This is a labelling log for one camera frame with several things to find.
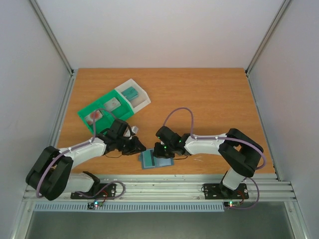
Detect teal cards in white bin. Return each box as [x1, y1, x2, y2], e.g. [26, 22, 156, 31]
[121, 86, 140, 101]

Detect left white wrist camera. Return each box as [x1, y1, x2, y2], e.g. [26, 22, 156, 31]
[127, 126, 139, 137]

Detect teal leather card holder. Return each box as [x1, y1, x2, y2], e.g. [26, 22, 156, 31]
[138, 152, 174, 169]

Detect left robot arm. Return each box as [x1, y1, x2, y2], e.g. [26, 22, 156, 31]
[25, 119, 146, 201]

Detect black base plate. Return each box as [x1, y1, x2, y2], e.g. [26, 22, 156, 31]
[70, 183, 117, 200]
[201, 183, 249, 200]

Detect right aluminium corner post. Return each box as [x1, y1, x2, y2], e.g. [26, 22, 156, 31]
[245, 0, 292, 77]

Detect grey slotted cable duct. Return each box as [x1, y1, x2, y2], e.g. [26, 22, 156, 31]
[33, 202, 224, 213]

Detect card with red circle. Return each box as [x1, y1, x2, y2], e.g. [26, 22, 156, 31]
[84, 111, 103, 125]

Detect right small circuit board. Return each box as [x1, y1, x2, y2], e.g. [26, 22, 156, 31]
[224, 201, 241, 208]

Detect left aluminium corner post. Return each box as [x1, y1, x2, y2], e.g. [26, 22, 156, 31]
[28, 0, 74, 76]

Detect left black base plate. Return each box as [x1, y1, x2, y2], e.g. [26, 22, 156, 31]
[70, 183, 117, 200]

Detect aluminium corner post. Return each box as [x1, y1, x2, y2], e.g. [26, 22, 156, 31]
[28, 0, 74, 76]
[245, 0, 292, 77]

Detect small circuit board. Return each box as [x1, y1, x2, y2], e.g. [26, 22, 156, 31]
[224, 201, 241, 208]
[87, 201, 104, 210]

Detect white translucent plastic bin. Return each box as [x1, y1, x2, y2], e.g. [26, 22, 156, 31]
[115, 79, 151, 113]

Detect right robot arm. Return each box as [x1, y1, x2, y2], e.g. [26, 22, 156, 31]
[153, 126, 264, 199]

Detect grey card in green bin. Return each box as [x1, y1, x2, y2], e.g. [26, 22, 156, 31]
[103, 97, 121, 112]

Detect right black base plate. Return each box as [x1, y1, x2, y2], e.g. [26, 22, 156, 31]
[201, 183, 249, 200]

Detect teal AION VIP card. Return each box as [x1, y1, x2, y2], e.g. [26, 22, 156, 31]
[121, 86, 138, 99]

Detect aluminium front rail frame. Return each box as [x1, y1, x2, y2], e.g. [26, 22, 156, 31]
[22, 174, 297, 203]

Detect green plastic bin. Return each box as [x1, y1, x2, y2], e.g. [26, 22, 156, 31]
[77, 90, 134, 133]

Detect left small circuit board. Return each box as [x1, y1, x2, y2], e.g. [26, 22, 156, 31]
[87, 201, 104, 210]

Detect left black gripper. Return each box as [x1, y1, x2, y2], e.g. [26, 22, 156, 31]
[117, 136, 147, 155]

